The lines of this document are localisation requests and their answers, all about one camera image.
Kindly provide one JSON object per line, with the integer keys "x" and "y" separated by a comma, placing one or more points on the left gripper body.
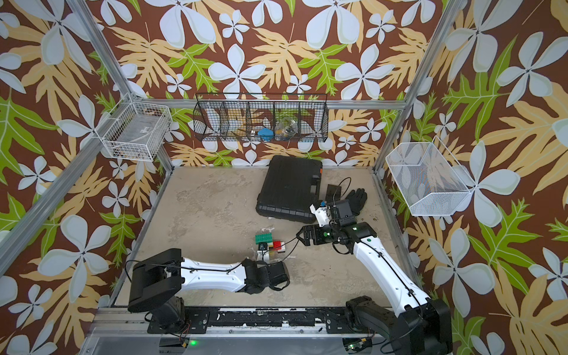
{"x": 263, "y": 288}

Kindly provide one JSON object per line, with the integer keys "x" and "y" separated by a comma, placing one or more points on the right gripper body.
{"x": 336, "y": 230}

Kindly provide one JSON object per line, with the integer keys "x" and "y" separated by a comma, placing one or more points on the dark green lego brick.
{"x": 263, "y": 238}

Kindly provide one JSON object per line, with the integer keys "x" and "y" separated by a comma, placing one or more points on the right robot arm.
{"x": 414, "y": 323}

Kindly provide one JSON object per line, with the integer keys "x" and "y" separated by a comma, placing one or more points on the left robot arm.
{"x": 156, "y": 280}

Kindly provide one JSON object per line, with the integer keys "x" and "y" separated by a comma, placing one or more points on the small black box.
{"x": 333, "y": 193}

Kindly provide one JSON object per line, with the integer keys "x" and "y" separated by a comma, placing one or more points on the black work glove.
{"x": 357, "y": 200}

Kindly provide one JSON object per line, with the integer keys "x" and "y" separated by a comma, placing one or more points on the black plastic tool case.
{"x": 290, "y": 188}

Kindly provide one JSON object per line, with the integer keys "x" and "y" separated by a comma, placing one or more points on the white mesh basket right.
{"x": 431, "y": 180}

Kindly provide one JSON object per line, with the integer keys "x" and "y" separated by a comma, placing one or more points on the blue object in basket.
{"x": 266, "y": 134}

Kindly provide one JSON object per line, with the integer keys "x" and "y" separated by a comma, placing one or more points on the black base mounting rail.
{"x": 203, "y": 320}

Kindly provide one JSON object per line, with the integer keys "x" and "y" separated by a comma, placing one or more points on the black wire basket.
{"x": 292, "y": 117}

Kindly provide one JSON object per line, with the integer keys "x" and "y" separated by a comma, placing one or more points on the white wire basket left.
{"x": 136, "y": 130}

